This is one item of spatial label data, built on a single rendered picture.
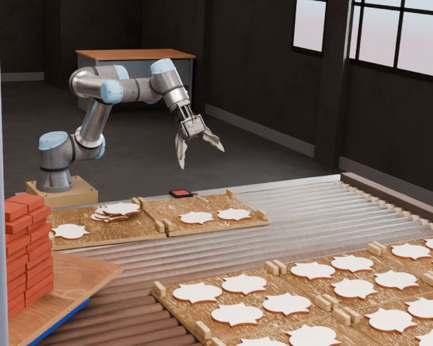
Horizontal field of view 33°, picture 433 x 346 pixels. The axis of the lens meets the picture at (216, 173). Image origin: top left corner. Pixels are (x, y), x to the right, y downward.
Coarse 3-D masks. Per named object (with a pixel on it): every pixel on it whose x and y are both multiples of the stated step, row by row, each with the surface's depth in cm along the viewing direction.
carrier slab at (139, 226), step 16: (80, 208) 282; (96, 208) 283; (80, 224) 265; (96, 224) 266; (112, 224) 266; (128, 224) 267; (144, 224) 268; (64, 240) 250; (80, 240) 250; (96, 240) 251; (112, 240) 253; (128, 240) 255
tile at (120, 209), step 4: (116, 204) 275; (120, 204) 276; (124, 204) 276; (128, 204) 276; (132, 204) 276; (108, 208) 271; (112, 208) 271; (116, 208) 271; (120, 208) 271; (124, 208) 272; (128, 208) 272; (132, 208) 272; (136, 208) 272; (104, 212) 268; (108, 212) 266; (112, 212) 266; (116, 212) 267; (120, 212) 267; (124, 212) 267; (128, 212) 268; (132, 212) 269; (136, 212) 269
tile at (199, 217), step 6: (180, 216) 277; (186, 216) 276; (192, 216) 277; (198, 216) 277; (204, 216) 277; (210, 216) 278; (186, 222) 271; (192, 222) 271; (198, 222) 271; (204, 222) 273
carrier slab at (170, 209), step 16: (144, 208) 285; (160, 208) 286; (176, 208) 287; (192, 208) 288; (208, 208) 289; (224, 208) 290; (240, 208) 291; (176, 224) 270; (192, 224) 271; (208, 224) 272; (224, 224) 272; (240, 224) 274; (256, 224) 277
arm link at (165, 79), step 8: (160, 64) 236; (168, 64) 236; (152, 72) 238; (160, 72) 235; (168, 72) 236; (176, 72) 238; (152, 80) 240; (160, 80) 236; (168, 80) 235; (176, 80) 236; (160, 88) 237; (168, 88) 235; (176, 88) 235
